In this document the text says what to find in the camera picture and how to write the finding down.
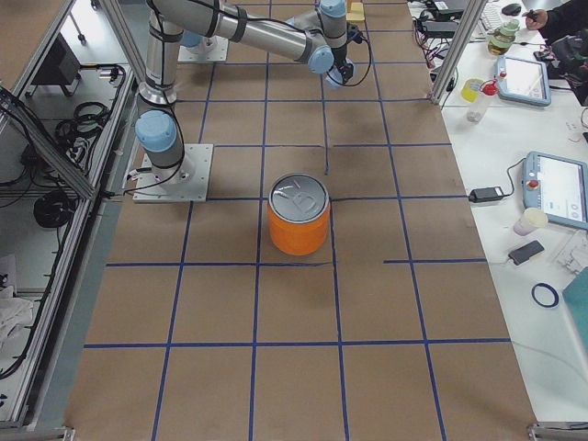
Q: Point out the person's hand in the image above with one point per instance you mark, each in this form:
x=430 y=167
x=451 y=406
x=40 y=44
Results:
x=536 y=19

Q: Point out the aluminium frame post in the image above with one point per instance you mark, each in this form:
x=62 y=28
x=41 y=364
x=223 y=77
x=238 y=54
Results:
x=466 y=26

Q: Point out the white crumpled cloth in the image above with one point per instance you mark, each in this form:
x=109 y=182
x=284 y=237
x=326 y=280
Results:
x=16 y=314

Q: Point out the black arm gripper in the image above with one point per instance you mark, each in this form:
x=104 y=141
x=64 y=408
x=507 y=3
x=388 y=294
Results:
x=341 y=62

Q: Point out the orange canister with grey lid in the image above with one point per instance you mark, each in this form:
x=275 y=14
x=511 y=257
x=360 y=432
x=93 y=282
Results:
x=298 y=212

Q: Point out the far teach pendant tablet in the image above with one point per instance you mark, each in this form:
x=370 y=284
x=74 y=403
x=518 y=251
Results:
x=522 y=81

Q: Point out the clear bottle red cap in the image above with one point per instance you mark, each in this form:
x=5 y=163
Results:
x=486 y=95

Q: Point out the light blue plastic cup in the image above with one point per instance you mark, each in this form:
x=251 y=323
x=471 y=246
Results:
x=334 y=79

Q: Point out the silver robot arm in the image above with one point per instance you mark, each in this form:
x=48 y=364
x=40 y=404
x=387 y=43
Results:
x=197 y=43
x=317 y=38

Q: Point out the black power adapter brick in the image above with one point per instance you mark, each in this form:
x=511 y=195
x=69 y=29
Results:
x=485 y=194

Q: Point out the near teach pendant tablet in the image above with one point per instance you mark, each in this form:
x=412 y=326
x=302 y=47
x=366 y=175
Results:
x=557 y=186

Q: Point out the yellow tape roll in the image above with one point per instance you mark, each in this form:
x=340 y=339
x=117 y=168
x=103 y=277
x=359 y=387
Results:
x=471 y=89

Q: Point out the black smartphone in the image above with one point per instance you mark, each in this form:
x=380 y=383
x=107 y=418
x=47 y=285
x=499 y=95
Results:
x=525 y=252

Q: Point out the teach pendant tablet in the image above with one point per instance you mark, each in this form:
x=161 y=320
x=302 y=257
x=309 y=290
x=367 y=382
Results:
x=557 y=186
x=522 y=81

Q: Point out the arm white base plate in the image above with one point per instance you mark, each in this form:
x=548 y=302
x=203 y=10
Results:
x=189 y=183
x=219 y=54

